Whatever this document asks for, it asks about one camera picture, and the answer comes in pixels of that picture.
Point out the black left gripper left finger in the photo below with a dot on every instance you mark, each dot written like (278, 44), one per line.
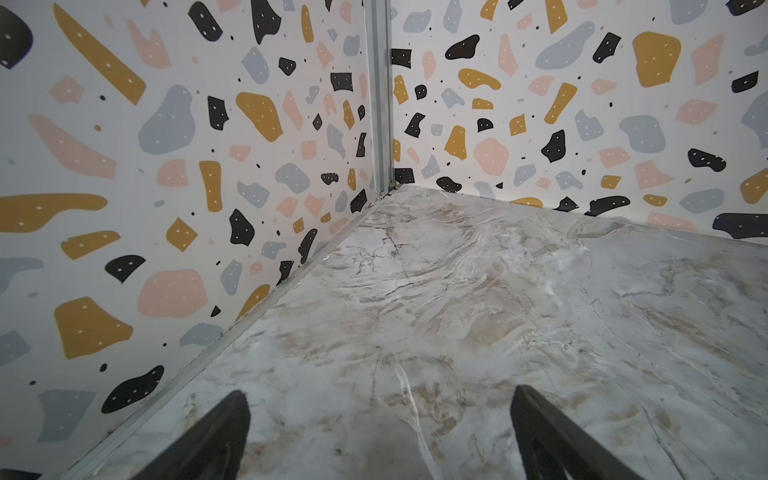
(213, 448)

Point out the aluminium corner post left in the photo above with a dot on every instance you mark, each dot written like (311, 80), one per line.
(377, 22)

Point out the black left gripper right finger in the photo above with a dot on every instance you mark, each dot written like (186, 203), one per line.
(552, 446)

